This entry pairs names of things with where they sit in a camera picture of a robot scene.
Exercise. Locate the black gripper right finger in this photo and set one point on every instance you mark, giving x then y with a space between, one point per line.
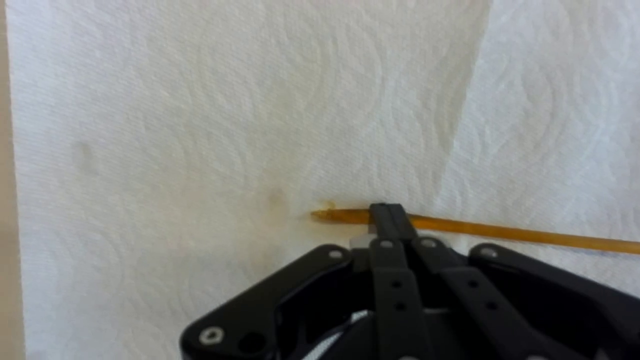
522 308

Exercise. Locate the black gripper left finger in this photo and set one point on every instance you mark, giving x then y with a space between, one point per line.
366 294

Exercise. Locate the thin brown honey stick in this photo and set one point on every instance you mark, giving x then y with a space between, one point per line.
482 230

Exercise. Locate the white paper towel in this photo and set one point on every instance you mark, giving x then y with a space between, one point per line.
172 153

